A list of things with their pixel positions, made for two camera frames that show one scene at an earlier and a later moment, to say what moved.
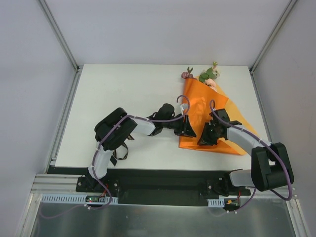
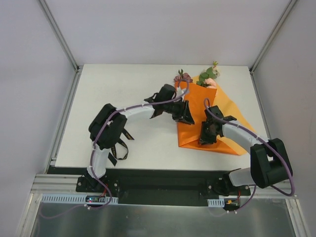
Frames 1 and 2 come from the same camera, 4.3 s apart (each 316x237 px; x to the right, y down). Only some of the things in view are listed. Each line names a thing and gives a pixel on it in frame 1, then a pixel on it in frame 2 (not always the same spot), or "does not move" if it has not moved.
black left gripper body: (183, 125) -> (184, 112)
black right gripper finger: (206, 138) does not move
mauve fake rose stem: (187, 75) -> (184, 76)
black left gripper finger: (186, 131) -> (188, 120)
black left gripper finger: (186, 128) -> (188, 112)
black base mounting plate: (136, 187) does not move
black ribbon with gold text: (112, 158) does not move
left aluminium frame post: (58, 31) does not move
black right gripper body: (208, 133) does not move
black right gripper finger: (208, 138) does not move
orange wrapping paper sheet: (199, 95) does not move
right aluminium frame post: (280, 21) does not move
